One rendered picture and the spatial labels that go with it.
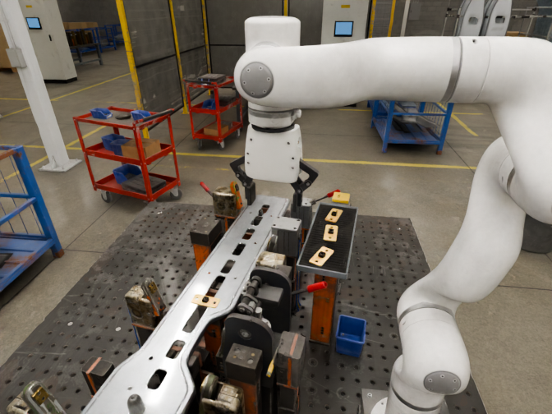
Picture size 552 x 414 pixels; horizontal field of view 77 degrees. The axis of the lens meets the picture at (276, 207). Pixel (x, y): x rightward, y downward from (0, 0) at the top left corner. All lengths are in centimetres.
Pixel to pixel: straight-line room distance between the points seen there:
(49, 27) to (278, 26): 1065
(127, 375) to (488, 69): 95
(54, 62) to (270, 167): 1075
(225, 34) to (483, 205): 790
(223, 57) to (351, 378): 773
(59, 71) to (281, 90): 1084
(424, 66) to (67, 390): 134
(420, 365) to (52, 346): 128
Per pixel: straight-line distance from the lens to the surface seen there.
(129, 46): 538
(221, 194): 155
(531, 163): 59
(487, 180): 71
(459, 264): 71
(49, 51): 1127
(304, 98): 48
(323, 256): 99
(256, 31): 55
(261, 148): 61
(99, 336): 154
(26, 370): 156
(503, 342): 266
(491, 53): 58
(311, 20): 810
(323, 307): 124
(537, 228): 348
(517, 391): 245
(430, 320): 80
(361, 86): 53
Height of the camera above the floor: 178
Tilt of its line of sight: 30 degrees down
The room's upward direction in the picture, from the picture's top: straight up
